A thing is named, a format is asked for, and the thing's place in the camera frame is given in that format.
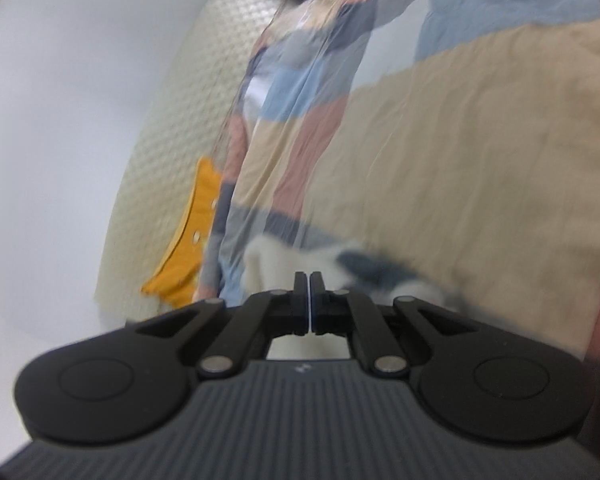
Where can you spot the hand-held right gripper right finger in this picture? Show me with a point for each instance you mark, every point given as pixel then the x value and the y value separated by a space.
pixel 316 287

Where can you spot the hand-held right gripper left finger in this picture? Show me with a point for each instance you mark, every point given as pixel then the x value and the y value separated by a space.
pixel 301 287

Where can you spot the cream striped sweater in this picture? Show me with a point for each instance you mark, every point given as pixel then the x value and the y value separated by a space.
pixel 280 265

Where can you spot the yellow crown print pillow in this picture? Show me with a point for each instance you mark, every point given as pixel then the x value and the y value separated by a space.
pixel 190 250

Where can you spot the patchwork quilt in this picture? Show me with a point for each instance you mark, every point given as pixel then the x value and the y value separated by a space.
pixel 480 160

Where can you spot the cream quilted headboard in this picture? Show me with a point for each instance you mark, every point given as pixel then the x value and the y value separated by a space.
pixel 180 110

